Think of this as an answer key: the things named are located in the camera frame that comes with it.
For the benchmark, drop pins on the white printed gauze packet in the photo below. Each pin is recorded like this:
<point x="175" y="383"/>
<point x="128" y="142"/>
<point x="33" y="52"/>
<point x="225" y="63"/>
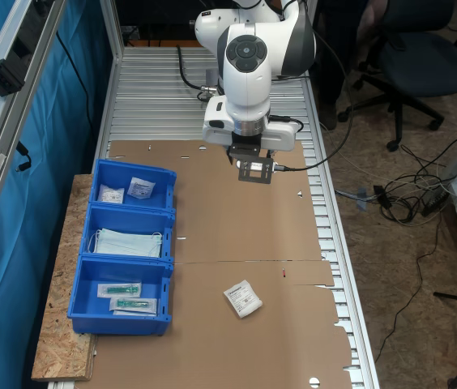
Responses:
<point x="243" y="298"/>
<point x="141" y="188"/>

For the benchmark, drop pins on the brown cardboard sheet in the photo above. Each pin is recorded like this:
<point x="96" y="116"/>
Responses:
<point x="232" y="348"/>
<point x="232" y="219"/>

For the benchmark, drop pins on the person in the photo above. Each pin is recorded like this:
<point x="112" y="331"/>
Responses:
<point x="334" y="61"/>

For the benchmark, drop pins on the blue plastic bin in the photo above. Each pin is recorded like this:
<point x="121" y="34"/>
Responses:
<point x="90" y="291"/>
<point x="131" y="219"/>
<point x="109" y="170"/>

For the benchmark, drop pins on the black plug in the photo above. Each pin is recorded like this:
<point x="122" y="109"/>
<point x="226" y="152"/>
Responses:
<point x="380" y="193"/>

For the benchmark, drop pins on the clear bag with printed label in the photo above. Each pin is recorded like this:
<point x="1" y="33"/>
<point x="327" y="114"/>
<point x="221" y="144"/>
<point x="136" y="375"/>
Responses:
<point x="111" y="194"/>

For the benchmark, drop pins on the pale green face mask stack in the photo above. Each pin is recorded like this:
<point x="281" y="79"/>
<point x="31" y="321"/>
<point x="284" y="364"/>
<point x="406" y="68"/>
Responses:
<point x="127" y="243"/>

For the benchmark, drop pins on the black power adapter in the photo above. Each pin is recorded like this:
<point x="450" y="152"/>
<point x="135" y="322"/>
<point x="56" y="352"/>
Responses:
<point x="435" y="202"/>

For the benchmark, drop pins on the clear packet with green syringe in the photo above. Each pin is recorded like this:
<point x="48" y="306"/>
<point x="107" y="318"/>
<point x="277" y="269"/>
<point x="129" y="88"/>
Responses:
<point x="133" y="306"/>
<point x="119" y="290"/>

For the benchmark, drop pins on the black office chair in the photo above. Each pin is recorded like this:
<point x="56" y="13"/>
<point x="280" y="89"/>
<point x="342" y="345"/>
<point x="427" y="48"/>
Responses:
<point x="415" y="14"/>
<point x="427" y="65"/>

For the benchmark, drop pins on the aluminium power strip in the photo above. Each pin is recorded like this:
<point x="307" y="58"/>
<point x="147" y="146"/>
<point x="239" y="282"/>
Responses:
<point x="7" y="73"/>

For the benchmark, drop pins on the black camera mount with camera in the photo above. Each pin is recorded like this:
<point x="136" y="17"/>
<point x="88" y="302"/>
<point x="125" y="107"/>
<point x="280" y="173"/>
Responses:
<point x="253" y="175"/>

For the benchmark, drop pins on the aluminium frame post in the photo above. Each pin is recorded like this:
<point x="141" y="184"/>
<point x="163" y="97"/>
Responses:
<point x="111" y="24"/>
<point x="313" y="6"/>

